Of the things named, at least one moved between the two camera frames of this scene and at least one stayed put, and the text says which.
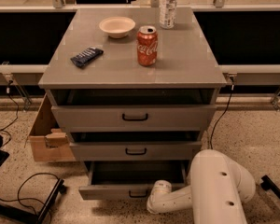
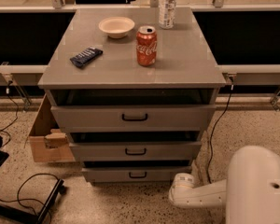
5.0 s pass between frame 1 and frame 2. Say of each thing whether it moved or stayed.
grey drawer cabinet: stayed
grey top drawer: stayed
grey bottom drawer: moved
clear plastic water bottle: stayed
